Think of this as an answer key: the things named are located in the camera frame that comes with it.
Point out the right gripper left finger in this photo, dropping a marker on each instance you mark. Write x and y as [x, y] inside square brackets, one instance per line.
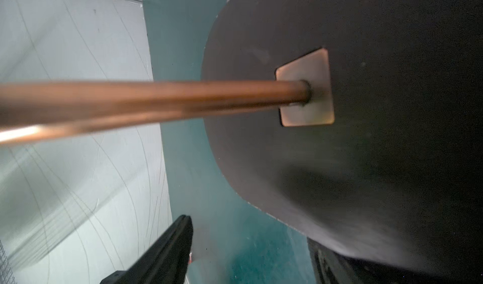
[166, 261]

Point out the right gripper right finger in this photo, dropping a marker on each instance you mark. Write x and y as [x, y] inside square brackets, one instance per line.
[330, 267]

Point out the bronze wire cup stand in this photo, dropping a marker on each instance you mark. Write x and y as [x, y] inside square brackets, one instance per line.
[395, 180]

